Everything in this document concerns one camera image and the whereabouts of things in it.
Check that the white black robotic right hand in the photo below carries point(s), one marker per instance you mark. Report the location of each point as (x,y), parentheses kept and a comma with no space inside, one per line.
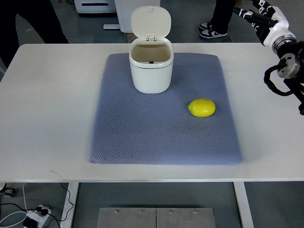
(270,24)

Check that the yellow lemon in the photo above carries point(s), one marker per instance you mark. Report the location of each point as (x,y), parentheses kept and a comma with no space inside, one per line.
(202,107)

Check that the white trash bin open lid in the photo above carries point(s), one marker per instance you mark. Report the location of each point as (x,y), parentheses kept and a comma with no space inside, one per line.
(151,54)

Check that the standing person dark trousers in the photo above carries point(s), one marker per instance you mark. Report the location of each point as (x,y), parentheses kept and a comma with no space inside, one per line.
(222,15)

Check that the black white sneaker front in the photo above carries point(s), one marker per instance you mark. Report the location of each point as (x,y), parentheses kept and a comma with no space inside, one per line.
(210,34)

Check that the black white sneaker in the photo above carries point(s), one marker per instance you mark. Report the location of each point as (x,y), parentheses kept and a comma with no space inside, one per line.
(210,34)
(205,25)

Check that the black white sneaker rear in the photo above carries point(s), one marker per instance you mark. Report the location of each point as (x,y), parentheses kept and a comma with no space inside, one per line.
(205,25)

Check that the white cabinet with foot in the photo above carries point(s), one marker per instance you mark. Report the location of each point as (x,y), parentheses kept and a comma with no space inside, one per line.
(124,10)

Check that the blue textured cushion mat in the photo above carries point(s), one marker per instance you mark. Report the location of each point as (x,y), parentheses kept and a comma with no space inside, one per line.
(131,127)

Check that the white table leg right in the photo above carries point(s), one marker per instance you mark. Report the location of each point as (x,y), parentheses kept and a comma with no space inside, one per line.
(243,205)

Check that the white table leg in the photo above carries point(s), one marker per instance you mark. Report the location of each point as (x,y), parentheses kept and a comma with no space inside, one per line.
(243,205)
(69,205)

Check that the white appliance with slot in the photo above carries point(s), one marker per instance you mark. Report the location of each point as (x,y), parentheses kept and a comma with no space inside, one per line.
(95,6)

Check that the white table leg left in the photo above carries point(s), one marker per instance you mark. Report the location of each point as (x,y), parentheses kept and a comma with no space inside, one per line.
(69,205)

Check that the white power strip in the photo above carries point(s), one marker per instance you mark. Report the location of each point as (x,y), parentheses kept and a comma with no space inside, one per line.
(37,218)

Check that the metal base plate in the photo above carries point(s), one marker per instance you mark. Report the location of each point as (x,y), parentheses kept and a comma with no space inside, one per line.
(156,218)

